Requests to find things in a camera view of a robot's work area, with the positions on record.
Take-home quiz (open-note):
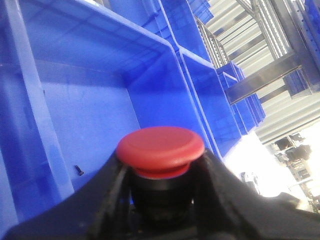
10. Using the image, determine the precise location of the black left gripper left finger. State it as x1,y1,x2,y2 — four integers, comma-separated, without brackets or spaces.
4,154,130,240

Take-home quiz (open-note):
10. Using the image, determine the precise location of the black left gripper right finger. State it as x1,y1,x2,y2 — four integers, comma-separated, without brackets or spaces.
192,149,320,240

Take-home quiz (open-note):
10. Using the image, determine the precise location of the red mushroom push button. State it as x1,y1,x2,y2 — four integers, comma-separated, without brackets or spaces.
115,126,205,225

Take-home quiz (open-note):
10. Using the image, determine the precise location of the small black screw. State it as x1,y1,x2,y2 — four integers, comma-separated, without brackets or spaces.
74,165,84,176

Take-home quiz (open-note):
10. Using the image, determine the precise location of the blue plastic crate right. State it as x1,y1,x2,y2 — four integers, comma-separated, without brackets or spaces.
0,0,213,235

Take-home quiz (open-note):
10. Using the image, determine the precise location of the steel rack shelving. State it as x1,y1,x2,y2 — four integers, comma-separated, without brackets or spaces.
202,0,320,104

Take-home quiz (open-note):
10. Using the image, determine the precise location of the blue crate rear middle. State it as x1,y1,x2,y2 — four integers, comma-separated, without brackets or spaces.
110,0,266,158

